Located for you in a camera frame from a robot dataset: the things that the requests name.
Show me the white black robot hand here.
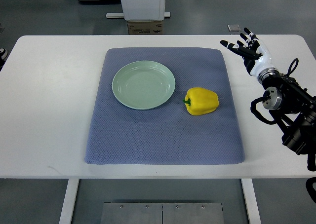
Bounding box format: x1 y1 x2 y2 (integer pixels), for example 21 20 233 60
220 28 275 77

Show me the yellow bell pepper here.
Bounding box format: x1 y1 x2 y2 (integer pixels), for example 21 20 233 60
183 87 219 115

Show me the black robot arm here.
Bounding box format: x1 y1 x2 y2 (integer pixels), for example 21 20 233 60
250 58 316 172

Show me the light green plate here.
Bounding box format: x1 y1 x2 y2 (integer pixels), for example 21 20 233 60
112 61 175 110

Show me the blue-grey quilted mat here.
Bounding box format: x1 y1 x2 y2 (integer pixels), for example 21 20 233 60
84 47 245 165

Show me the cardboard box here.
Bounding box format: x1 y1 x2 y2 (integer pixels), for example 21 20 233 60
127 21 163 35

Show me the right white table leg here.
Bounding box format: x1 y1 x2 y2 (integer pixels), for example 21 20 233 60
241 179 261 224

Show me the white table leg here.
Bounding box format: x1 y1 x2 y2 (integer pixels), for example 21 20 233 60
241 179 261 224
59 178 79 224

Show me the left white table leg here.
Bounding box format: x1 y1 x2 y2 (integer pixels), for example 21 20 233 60
59 178 79 224

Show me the black white sneaker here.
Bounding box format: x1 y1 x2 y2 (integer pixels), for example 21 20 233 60
0 48 8 67

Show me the white pedestal column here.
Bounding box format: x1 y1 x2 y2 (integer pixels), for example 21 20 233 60
106 0 171 22

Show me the metal base plate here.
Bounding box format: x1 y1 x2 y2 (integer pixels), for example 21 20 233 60
101 202 224 224

